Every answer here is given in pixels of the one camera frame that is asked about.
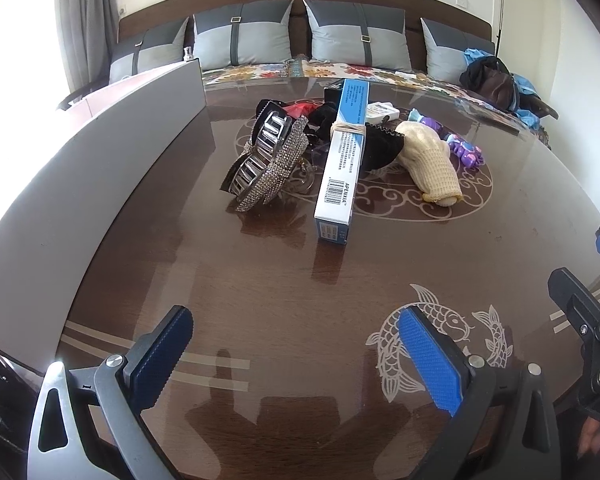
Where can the purple toy figure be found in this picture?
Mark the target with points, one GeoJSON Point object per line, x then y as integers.
{"type": "Point", "coordinates": [462, 152]}

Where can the wooden desktop with fish inlay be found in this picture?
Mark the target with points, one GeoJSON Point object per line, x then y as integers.
{"type": "Point", "coordinates": [230, 270]}

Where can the floral bedsheet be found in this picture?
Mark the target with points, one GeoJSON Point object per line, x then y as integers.
{"type": "Point", "coordinates": [390, 77]}

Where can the brown black bag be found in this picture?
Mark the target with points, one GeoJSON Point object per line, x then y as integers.
{"type": "Point", "coordinates": [492, 82]}

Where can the tan rubber band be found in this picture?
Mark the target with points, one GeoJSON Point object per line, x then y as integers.
{"type": "Point", "coordinates": [350, 128]}

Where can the thin metal pole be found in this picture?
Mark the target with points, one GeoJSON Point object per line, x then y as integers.
{"type": "Point", "coordinates": [500, 0]}

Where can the grey curtain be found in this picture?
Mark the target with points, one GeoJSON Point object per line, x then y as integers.
{"type": "Point", "coordinates": [87, 15]}

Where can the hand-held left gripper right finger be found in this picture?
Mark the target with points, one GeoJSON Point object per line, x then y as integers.
{"type": "Point", "coordinates": [430, 360]}

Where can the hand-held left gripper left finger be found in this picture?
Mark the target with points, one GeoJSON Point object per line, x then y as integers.
{"type": "Point", "coordinates": [160, 355]}

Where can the cream knit glove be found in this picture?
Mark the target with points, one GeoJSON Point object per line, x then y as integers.
{"type": "Point", "coordinates": [430, 160]}

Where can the black box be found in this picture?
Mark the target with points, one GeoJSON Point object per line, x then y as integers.
{"type": "Point", "coordinates": [332, 91]}

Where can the red plastic bag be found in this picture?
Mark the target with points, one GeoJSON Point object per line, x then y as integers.
{"type": "Point", "coordinates": [302, 109]}

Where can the white packet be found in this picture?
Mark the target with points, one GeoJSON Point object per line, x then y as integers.
{"type": "Point", "coordinates": [381, 111]}

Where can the grey board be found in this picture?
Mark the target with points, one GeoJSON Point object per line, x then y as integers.
{"type": "Point", "coordinates": [105, 160]}

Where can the rhinestone silver hair clip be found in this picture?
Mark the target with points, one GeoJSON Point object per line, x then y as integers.
{"type": "Point", "coordinates": [267, 160]}

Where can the blue white long box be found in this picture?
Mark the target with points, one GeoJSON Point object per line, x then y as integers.
{"type": "Point", "coordinates": [341, 175]}

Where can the person's right hand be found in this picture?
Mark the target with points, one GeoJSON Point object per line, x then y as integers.
{"type": "Point", "coordinates": [591, 437]}

